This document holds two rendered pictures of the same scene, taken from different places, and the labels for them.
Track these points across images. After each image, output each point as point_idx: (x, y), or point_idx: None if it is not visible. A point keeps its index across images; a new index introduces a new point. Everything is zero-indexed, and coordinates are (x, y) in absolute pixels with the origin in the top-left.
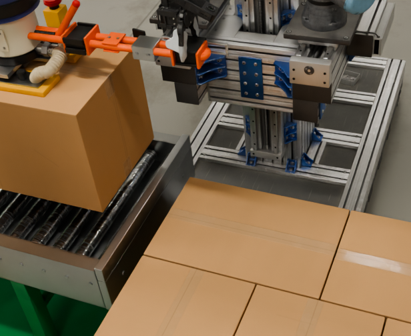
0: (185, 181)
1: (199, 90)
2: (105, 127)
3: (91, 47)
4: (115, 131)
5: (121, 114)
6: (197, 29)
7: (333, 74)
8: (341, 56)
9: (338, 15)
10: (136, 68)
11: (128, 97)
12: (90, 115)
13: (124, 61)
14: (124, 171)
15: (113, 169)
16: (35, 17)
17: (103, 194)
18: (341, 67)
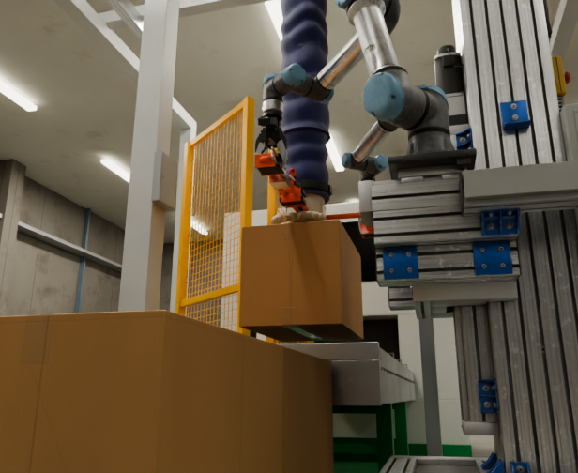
0: (355, 391)
1: (394, 291)
2: (270, 258)
3: (284, 197)
4: (281, 270)
5: (296, 263)
6: (283, 150)
7: (384, 205)
8: (430, 204)
9: (416, 146)
10: (331, 238)
11: (311, 255)
12: (256, 237)
13: (315, 223)
14: (281, 315)
15: (267, 300)
16: (310, 203)
17: (245, 311)
18: (434, 221)
